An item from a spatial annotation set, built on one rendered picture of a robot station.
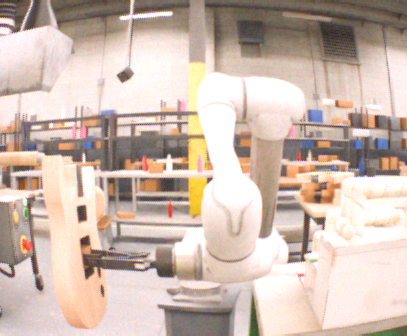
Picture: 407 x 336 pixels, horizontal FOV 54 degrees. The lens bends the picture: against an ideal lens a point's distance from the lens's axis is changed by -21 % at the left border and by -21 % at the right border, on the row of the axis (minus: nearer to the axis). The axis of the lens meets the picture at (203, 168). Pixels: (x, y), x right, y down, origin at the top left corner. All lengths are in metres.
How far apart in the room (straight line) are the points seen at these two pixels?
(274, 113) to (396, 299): 0.78
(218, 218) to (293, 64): 11.47
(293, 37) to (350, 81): 1.97
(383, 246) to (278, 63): 11.49
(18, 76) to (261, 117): 0.79
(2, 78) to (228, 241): 0.57
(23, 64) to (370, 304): 0.84
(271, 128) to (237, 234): 0.59
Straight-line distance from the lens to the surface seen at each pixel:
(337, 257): 0.80
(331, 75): 12.45
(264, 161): 1.49
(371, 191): 0.80
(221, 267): 0.98
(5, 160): 1.07
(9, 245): 1.34
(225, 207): 0.85
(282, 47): 12.32
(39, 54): 0.90
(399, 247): 0.84
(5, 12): 1.04
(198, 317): 1.71
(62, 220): 0.94
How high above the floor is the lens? 1.28
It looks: 3 degrees down
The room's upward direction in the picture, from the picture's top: straight up
